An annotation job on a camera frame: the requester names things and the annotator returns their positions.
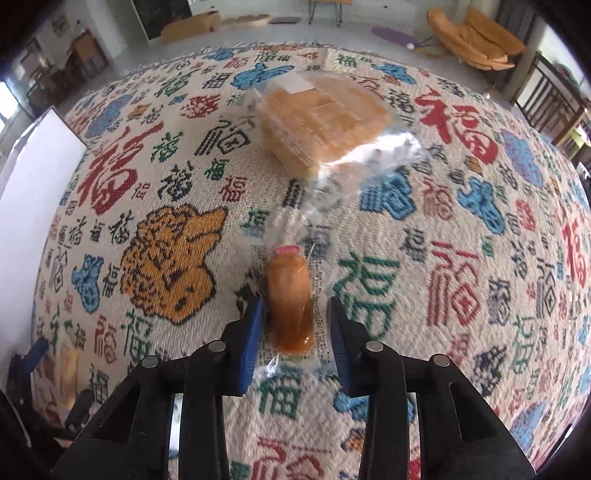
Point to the orange bun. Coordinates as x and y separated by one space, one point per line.
291 300

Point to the orange lounge chair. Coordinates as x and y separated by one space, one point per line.
475 41

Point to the wooden chair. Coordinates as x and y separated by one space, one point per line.
549 97

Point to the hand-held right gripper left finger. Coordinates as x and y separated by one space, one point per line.
249 350

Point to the wooden stool with metal legs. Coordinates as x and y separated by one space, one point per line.
330 2

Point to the wooden side desk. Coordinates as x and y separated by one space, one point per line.
87 50

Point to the bagged sliced bread loaf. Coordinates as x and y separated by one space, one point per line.
318 120

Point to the grey curtain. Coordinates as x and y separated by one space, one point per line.
512 14

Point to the purple mat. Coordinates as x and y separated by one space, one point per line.
392 36

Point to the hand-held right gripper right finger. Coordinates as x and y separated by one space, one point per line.
339 350

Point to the dark bookcase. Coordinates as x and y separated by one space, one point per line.
161 14

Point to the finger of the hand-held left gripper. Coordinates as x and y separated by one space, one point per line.
32 353
82 406

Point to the white board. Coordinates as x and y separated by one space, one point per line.
32 207

